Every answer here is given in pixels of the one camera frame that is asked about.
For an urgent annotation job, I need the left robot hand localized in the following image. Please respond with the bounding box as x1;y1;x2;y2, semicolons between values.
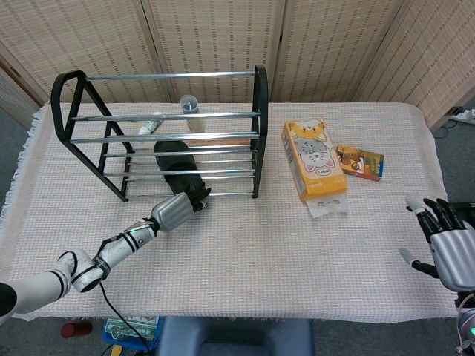
149;191;210;233

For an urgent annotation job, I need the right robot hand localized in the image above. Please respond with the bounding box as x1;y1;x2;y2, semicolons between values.
399;196;475;292

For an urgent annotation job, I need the black slipper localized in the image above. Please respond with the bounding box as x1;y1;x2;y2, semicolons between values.
154;139;212;209

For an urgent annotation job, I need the black metal shoe rack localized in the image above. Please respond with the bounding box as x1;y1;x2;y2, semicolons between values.
50;65;269;202

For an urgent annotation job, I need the green white tube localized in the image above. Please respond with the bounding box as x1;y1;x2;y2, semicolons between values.
138;111;165;136

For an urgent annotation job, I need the checked pink tablecloth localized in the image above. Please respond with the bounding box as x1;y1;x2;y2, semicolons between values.
0;101;458;323

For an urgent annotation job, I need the clear plastic bottle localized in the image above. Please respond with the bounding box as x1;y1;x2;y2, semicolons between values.
180;94;206;134

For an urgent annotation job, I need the small colourful snack box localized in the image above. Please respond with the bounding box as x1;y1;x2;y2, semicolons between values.
335;144;385;182

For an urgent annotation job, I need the blue box with green label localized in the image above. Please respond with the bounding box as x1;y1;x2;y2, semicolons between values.
102;315;164;353

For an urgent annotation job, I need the white power strip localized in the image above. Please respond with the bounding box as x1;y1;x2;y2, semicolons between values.
451;108;475;125

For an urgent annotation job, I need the blue grey chair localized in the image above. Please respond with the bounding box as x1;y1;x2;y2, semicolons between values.
154;316;316;356

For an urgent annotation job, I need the orange cat tissue pack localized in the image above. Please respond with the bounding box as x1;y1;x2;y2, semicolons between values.
282;118;350;219

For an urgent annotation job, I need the red cylinder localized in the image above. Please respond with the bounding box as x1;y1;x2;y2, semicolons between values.
61;321;93;339

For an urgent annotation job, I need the beige folding screen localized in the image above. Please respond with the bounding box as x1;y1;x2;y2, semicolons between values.
0;0;475;129

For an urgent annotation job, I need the black cable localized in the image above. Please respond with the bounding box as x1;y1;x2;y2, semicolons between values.
98;280;153;356

